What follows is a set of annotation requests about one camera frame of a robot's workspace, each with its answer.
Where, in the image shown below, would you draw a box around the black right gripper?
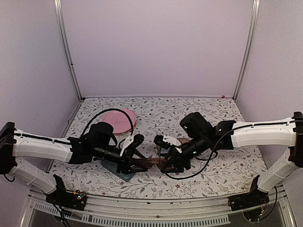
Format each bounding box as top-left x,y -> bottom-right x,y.
160,134 -> 209,173

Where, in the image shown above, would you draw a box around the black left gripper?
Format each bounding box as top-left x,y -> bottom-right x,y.
92,145 -> 148,175

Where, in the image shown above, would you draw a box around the brown sunglasses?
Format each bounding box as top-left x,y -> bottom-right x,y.
140,158 -> 176,172

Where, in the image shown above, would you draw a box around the black glasses case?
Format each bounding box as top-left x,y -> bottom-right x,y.
156,138 -> 189,156

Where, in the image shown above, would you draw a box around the grey case green lining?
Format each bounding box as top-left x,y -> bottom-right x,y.
100,161 -> 135,182

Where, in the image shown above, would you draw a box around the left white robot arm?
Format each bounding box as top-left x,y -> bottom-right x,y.
0,122 -> 148,205

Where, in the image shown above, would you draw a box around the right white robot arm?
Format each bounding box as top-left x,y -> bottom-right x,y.
154,112 -> 303,206

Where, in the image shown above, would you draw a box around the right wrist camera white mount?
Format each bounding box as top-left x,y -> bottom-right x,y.
154,135 -> 182,154

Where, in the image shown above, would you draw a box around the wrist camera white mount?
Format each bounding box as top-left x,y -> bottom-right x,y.
120,134 -> 144,157
154,135 -> 182,154

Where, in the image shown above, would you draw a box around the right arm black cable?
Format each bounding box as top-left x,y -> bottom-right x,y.
159,132 -> 235,180

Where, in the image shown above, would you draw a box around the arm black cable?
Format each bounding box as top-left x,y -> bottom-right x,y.
81,108 -> 134,140
159,132 -> 235,180

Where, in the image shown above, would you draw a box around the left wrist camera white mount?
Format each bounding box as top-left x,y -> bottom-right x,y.
120,134 -> 144,157

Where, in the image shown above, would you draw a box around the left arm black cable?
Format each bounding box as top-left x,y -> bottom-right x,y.
81,108 -> 134,140

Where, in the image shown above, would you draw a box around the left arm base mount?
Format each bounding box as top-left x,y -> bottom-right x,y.
46,175 -> 87,211

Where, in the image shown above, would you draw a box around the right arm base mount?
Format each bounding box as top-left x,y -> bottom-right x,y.
227,175 -> 278,223

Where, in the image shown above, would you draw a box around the front aluminium rail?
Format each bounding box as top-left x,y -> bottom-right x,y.
20,185 -> 299,227

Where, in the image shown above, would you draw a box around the right aluminium frame post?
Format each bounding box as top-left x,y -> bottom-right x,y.
232,0 -> 260,102

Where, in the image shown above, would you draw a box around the aluminium frame post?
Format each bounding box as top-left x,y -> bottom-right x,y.
232,0 -> 260,102
53,0 -> 83,101

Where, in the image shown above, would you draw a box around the left aluminium frame post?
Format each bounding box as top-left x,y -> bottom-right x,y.
53,0 -> 83,101

